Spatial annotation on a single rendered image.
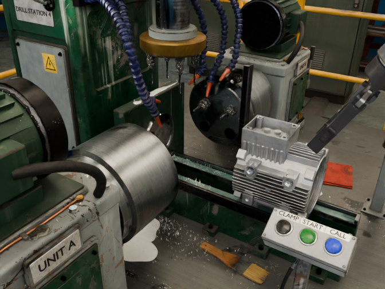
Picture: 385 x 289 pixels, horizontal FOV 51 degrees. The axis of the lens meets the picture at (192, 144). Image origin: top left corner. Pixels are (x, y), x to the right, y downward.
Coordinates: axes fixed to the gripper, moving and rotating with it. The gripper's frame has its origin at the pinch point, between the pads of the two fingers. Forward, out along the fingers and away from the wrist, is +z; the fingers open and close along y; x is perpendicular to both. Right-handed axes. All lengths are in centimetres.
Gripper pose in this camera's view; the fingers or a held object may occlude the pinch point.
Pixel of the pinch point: (325, 134)
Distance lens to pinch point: 95.3
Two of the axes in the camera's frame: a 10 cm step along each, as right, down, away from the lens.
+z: -4.3, 6.3, 6.5
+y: -5.3, 4.0, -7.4
